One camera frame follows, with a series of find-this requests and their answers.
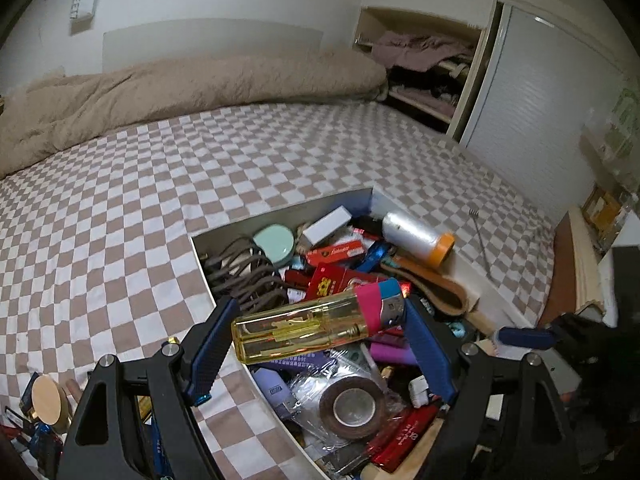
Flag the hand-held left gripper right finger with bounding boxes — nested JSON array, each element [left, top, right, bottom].
[[404, 297, 582, 480]]

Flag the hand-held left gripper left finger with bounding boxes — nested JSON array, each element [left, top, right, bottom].
[[62, 296, 241, 480]]

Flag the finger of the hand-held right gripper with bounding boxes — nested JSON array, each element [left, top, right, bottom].
[[497, 326, 556, 352]]

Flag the white storage box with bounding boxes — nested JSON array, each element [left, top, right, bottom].
[[190, 185, 538, 480]]

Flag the brown leather case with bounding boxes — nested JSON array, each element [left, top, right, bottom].
[[381, 255, 481, 317]]

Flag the yellow transparent lighter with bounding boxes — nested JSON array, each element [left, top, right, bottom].
[[231, 277, 406, 365]]

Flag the red cigarette pack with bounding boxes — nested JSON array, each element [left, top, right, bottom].
[[306, 265, 373, 306]]

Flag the silver film roll orange cap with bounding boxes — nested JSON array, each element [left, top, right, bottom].
[[381, 210, 456, 266]]

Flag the white rectangular box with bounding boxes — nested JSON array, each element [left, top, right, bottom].
[[301, 206, 352, 247]]

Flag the purple tube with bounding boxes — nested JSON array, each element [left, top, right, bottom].
[[367, 342, 416, 368]]

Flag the white charger plug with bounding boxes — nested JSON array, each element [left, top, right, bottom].
[[409, 377, 431, 407]]

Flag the wooden bedside board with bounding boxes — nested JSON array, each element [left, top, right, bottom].
[[540, 205, 616, 326]]

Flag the lavender small bottle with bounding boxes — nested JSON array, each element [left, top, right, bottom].
[[252, 367, 296, 421]]

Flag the tape roll in plastic bag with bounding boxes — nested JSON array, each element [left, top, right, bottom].
[[295, 360, 401, 451]]

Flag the thin metal back scratcher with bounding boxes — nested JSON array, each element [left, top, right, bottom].
[[467, 208, 493, 281]]

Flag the mint round compact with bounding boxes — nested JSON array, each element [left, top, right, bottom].
[[252, 225, 296, 267]]

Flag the checkered bed sheet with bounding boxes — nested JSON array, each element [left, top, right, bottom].
[[0, 102, 558, 480]]

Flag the round wooden lid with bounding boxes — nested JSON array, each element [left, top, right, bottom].
[[31, 375, 73, 423]]

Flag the cluttered shelf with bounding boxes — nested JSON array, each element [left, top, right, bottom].
[[580, 85, 640, 256]]

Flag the pile of lighters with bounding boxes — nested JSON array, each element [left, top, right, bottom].
[[0, 370, 166, 480]]

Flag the grey sliding door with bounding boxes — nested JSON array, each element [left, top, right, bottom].
[[457, 2, 631, 211]]

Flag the beige quilt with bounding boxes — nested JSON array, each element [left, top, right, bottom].
[[0, 50, 388, 178]]

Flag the white headboard panel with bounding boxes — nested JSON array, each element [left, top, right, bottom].
[[102, 17, 326, 68]]

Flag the pink clothes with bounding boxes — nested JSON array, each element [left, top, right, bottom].
[[372, 30, 476, 73]]

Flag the wall closet niche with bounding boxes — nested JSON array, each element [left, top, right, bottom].
[[352, 5, 493, 133]]

